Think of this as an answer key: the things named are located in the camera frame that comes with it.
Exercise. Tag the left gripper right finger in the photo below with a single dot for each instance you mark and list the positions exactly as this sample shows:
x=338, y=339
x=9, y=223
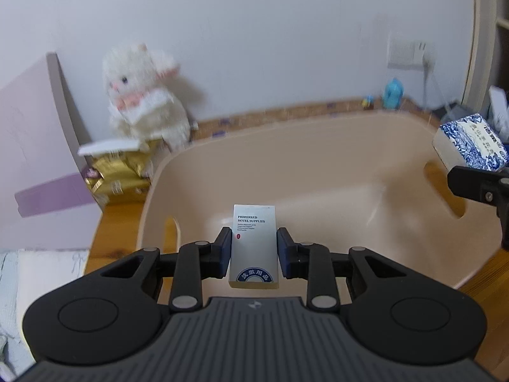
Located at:
x=313, y=263

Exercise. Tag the beige plastic storage basket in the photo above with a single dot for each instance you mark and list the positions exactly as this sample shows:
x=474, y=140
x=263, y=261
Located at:
x=346, y=181

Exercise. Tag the white bed sheet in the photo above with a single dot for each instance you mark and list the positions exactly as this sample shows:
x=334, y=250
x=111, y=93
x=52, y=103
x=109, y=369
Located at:
x=25, y=276

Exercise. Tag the white wooden shelf frame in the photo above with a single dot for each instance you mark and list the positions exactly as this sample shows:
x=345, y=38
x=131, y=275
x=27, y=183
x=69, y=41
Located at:
x=488, y=63

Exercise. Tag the grey side cabinet top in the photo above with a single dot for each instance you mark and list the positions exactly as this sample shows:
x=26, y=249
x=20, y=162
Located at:
x=451, y=112

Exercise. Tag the pink purple bed headboard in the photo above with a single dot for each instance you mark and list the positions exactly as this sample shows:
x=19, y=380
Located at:
x=44, y=201

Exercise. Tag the blue small figurine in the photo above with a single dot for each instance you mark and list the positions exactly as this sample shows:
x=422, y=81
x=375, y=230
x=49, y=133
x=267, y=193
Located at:
x=393, y=95

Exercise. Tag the white wall socket plate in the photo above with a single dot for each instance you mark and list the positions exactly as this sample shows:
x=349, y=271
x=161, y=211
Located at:
x=410, y=54

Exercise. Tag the white phone stand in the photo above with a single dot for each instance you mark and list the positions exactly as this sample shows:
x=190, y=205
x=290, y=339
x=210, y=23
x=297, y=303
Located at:
x=499, y=107

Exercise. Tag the white hotel supplies box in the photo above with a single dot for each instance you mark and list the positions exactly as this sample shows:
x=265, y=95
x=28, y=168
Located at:
x=254, y=258

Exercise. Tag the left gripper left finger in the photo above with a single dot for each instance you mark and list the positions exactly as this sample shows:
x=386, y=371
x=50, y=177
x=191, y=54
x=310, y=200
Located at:
x=195, y=262

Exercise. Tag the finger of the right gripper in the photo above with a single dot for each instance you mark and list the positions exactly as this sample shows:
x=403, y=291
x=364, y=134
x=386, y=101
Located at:
x=478, y=185

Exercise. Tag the white plush bunny toy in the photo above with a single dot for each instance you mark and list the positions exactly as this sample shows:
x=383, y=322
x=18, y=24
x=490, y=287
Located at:
x=141, y=106

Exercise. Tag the gold tissue pack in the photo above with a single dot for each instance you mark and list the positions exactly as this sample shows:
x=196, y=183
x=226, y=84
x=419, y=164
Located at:
x=119, y=169

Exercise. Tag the blue white porcelain pattern box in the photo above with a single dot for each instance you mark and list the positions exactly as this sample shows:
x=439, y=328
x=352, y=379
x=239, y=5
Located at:
x=470, y=142

